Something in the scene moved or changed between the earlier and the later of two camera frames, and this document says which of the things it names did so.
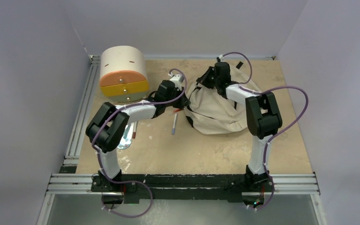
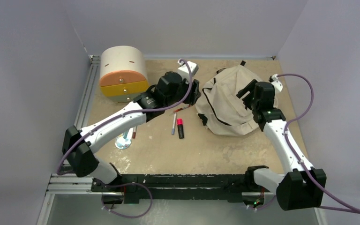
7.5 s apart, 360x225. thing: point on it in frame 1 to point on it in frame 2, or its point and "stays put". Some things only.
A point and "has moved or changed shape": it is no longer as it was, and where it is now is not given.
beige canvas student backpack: (209, 114) has moved or changed shape
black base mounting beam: (233, 187) stays put
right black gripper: (204, 79) to (250, 87)
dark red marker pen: (134, 133) stays put
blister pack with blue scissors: (126, 141) stays put
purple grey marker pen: (175, 123) stays put
